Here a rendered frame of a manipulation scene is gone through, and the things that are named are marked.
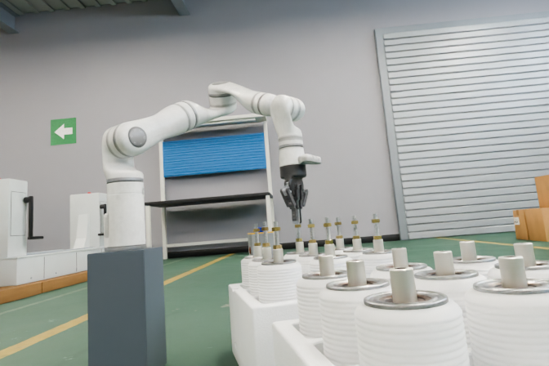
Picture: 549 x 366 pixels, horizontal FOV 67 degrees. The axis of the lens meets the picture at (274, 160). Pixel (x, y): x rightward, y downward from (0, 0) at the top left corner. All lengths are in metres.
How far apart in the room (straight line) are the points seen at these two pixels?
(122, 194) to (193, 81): 5.50
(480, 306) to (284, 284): 0.50
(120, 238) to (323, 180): 5.07
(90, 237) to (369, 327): 4.22
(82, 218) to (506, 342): 4.29
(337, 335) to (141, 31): 6.78
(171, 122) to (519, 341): 0.99
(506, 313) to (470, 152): 6.01
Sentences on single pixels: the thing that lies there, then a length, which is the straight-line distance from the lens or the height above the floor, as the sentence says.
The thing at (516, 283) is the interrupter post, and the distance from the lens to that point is 0.48.
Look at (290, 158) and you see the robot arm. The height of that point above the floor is 0.51.
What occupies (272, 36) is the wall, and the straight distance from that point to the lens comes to 6.64.
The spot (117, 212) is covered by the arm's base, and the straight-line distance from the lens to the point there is 1.12.
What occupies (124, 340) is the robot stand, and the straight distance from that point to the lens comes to 1.11.
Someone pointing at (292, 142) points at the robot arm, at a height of 0.55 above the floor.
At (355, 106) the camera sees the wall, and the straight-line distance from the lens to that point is 6.28.
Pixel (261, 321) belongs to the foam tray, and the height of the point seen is 0.15.
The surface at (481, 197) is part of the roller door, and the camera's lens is 6.41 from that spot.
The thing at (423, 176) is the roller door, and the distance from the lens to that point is 6.17.
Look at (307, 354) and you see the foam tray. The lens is 0.54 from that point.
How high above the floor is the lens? 0.33
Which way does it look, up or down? 9 degrees up
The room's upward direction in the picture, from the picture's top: 5 degrees counter-clockwise
